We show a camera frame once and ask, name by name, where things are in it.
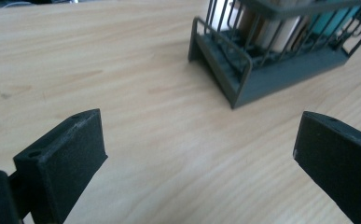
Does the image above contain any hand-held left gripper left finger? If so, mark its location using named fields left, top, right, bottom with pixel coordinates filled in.
left=12, top=107, right=109, bottom=224

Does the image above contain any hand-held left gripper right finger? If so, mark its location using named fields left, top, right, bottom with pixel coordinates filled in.
left=292, top=110, right=361, bottom=224

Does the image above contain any dark wire basket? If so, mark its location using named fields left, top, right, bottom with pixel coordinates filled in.
left=187, top=0, right=361, bottom=110

